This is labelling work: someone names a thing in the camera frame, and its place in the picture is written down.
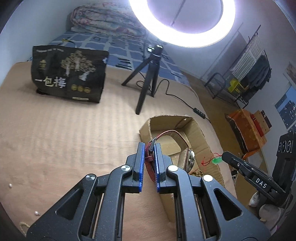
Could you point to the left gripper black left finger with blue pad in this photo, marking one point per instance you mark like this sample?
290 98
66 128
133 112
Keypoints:
93 209

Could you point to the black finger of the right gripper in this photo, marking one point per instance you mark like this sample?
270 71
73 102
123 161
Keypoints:
243 167

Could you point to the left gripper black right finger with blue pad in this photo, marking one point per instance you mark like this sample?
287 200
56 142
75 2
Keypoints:
204 209

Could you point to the brown wooden bead mala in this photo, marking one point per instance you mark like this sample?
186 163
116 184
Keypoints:
197 173

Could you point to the brown leather wristwatch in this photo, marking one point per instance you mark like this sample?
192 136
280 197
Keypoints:
186 156

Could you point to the orange gift box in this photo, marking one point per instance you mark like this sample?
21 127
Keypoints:
250 130

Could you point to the cardboard box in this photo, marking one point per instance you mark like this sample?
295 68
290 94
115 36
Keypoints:
204 148

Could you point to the tan blanket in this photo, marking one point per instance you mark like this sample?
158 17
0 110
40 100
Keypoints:
49 144

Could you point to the yellow box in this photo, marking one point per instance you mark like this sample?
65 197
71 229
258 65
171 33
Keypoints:
235 86

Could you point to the black clothes rack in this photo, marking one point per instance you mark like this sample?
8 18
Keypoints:
250 67

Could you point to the black tripod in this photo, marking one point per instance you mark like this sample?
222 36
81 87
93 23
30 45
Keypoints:
151 78

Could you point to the blue checkered bedsheet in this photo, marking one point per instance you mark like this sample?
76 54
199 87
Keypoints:
123 53

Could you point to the folded floral quilt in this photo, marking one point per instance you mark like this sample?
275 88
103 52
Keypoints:
109 18

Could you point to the white ring light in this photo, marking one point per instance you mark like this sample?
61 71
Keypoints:
189 24

